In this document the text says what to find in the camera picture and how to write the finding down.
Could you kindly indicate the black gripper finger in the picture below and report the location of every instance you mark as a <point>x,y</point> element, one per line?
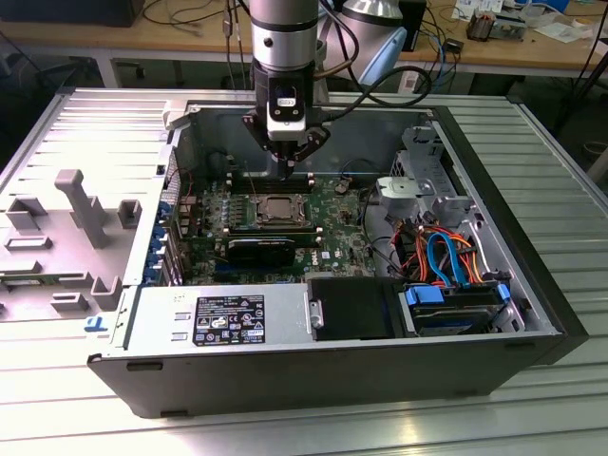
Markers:
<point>259,133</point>
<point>316,140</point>

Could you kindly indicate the silver CPU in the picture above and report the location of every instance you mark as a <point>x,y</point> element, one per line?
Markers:
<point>280,207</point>

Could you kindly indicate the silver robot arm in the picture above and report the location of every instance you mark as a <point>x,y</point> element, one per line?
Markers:
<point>285,38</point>

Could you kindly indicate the black RAM slot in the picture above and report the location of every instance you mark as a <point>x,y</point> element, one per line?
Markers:
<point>263,183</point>
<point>263,178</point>
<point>263,187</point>

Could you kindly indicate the silver coin cell battery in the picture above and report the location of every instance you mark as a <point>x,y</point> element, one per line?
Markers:
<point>341,186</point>

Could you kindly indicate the green motherboard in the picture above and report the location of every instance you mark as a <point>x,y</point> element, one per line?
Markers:
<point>342,237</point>

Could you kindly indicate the grey metal drive cage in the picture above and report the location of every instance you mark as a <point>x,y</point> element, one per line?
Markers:
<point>418,161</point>

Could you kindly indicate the black graphics card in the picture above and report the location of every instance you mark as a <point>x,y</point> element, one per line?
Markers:
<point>261,252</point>

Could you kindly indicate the black upright box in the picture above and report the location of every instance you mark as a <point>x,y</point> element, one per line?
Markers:
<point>415,24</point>

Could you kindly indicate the small black device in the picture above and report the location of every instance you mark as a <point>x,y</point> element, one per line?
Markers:
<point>453,46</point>

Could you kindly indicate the grey parts rack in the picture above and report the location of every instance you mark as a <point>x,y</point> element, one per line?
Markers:
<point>95,228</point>

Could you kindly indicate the wooden workbench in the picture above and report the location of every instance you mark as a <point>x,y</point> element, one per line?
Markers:
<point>71,38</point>

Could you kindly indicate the brown transformer block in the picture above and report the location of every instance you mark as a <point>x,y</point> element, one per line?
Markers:
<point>480,28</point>

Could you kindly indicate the black equipment box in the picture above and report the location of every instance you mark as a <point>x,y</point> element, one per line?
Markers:
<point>71,12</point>

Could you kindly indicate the silver power supply unit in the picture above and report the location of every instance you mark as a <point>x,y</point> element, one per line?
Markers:
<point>157,323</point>

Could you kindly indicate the hard disk in blue carrier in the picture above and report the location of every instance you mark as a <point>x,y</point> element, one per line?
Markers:
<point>451,319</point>

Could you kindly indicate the black PC case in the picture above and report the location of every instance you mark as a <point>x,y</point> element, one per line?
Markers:
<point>285,380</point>

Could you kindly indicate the white paper sheet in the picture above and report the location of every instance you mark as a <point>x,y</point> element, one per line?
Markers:
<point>565,31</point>

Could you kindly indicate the grey round bin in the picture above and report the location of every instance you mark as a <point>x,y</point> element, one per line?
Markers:
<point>596,149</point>

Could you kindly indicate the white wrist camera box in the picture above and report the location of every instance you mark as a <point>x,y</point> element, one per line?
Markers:
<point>286,128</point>

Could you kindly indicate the silver round-top bracket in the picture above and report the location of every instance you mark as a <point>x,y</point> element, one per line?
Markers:
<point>399,187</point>

